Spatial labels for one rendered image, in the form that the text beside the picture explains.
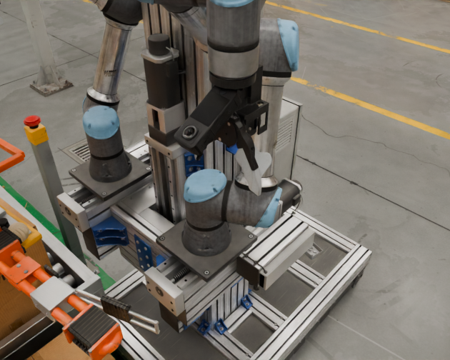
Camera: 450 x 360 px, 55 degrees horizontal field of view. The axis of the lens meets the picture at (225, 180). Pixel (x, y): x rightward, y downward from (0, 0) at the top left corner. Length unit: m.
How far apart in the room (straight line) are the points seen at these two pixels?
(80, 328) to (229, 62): 0.58
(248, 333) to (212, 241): 0.92
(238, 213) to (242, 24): 0.64
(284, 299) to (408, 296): 0.77
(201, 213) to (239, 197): 0.12
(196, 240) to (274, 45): 0.57
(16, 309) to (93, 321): 0.90
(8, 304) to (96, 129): 0.71
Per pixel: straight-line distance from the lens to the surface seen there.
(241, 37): 0.61
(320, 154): 3.51
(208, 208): 1.16
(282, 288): 2.26
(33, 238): 1.32
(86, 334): 0.91
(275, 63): 1.05
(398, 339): 2.48
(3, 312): 1.77
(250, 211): 1.13
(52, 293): 1.00
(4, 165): 1.42
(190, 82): 1.26
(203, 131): 0.63
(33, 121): 2.02
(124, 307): 0.93
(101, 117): 1.49
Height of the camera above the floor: 2.00
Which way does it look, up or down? 39 degrees down
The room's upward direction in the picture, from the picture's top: straight up
